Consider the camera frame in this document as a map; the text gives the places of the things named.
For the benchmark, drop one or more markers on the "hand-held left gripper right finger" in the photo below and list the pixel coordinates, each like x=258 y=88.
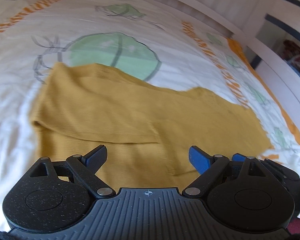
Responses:
x=198 y=159

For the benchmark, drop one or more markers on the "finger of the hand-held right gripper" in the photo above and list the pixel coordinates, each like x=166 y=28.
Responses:
x=238 y=157

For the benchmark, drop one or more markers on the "maroon cloth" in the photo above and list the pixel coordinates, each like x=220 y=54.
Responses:
x=298 y=228

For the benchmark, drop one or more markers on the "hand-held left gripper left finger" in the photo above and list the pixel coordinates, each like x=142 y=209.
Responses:
x=98 y=155

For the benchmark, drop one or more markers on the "yellow knit sweater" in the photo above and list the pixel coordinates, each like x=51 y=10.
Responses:
x=115 y=110

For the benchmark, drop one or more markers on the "white wooden bed frame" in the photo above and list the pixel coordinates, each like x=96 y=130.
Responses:
x=215 y=5

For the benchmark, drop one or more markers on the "white leaf printed duvet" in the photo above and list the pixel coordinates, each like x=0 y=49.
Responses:
x=27 y=42

